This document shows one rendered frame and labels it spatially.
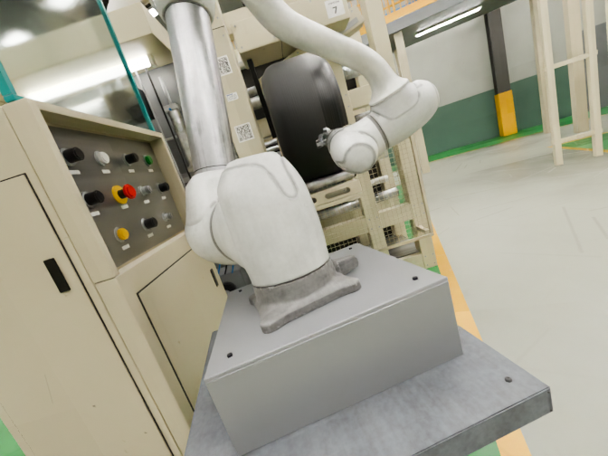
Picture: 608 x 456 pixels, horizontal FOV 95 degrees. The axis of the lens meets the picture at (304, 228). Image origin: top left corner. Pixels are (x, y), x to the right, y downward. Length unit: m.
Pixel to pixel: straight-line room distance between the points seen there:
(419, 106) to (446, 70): 9.98
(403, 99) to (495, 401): 0.59
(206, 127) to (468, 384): 0.66
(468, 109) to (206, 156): 10.29
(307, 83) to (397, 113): 0.57
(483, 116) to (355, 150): 10.19
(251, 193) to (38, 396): 0.71
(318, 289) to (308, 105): 0.85
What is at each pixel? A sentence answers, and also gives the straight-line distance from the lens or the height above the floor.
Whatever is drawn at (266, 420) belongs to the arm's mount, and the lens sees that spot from 0.48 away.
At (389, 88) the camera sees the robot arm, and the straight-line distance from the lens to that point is 0.75.
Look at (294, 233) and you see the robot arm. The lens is 0.44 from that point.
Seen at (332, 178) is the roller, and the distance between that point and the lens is 1.30.
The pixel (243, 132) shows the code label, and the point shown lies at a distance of 1.39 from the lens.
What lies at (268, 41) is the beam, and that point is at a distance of 1.75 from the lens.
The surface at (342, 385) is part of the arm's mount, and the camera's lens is 0.47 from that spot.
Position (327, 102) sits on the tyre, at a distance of 1.19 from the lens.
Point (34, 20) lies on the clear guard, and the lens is 0.99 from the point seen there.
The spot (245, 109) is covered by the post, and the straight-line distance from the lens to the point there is 1.40.
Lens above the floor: 1.01
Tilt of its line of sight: 12 degrees down
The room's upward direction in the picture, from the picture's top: 18 degrees counter-clockwise
